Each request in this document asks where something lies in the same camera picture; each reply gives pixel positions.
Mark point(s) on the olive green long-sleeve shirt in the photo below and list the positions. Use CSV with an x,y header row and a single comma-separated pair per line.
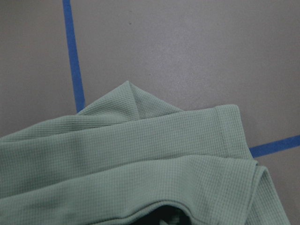
x,y
130,158

